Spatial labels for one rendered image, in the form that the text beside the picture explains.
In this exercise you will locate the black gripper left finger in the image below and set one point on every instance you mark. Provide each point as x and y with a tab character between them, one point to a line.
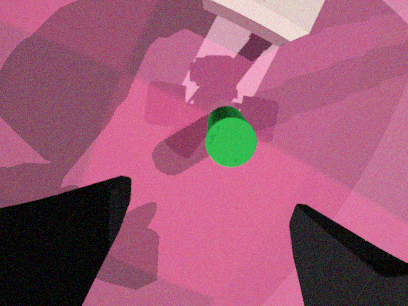
51	249

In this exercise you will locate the white block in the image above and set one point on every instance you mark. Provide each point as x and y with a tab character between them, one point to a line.
289	18

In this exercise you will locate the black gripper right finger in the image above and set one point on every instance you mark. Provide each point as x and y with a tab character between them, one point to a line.
338	268

